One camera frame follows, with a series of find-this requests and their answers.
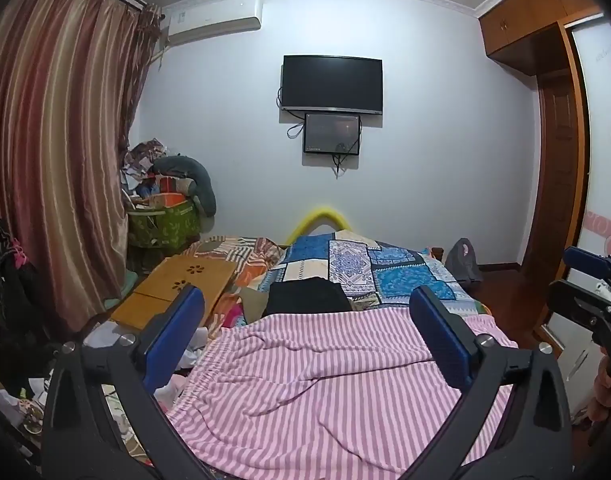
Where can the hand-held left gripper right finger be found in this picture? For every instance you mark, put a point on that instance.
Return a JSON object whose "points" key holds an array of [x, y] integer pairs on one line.
{"points": [[438, 340]]}

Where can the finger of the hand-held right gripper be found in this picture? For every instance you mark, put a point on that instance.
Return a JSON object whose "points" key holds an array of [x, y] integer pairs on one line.
{"points": [[573, 302], [585, 259]]}

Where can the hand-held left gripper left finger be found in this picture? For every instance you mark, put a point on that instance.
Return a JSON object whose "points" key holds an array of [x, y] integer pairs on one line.
{"points": [[178, 340]]}

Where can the pink striped pants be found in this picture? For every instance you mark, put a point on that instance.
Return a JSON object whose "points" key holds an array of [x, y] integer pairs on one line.
{"points": [[310, 385]]}

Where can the person's right hand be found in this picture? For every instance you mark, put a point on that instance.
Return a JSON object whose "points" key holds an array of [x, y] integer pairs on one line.
{"points": [[609, 390]]}

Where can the wooden lap desk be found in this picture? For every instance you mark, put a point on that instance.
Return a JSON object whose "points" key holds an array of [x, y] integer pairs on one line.
{"points": [[170, 275]]}

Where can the blue patchwork bed quilt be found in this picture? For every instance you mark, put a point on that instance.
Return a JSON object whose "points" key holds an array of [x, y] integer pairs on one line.
{"points": [[405, 275]]}

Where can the grey bag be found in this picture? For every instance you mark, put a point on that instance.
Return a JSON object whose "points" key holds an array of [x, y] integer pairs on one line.
{"points": [[463, 262]]}

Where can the tan cloth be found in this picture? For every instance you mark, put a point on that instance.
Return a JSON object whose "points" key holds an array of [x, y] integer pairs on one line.
{"points": [[255, 305]]}

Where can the orange striped blanket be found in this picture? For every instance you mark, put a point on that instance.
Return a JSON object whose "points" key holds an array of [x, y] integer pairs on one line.
{"points": [[250, 255]]}

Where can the black folded garment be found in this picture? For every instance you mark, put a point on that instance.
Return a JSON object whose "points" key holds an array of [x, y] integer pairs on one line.
{"points": [[305, 297]]}

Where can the yellow foam tube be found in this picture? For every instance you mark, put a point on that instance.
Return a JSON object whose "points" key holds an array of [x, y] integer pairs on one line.
{"points": [[320, 210]]}

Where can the pile of dark clothes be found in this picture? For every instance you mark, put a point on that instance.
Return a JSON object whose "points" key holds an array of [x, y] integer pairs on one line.
{"points": [[10, 285]]}

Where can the striped brown curtain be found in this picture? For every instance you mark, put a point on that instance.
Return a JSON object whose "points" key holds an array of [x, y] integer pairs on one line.
{"points": [[60, 135]]}

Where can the wooden overhead cabinet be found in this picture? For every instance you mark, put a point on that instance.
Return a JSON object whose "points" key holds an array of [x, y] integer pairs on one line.
{"points": [[525, 25]]}

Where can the white air conditioner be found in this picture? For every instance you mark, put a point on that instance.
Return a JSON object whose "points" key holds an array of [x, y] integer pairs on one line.
{"points": [[210, 22]]}

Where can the small black wall monitor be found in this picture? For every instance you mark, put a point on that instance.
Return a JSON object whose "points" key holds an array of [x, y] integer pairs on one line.
{"points": [[333, 132]]}

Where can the black wall television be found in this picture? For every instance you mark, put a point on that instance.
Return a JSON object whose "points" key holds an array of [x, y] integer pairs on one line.
{"points": [[330, 82]]}

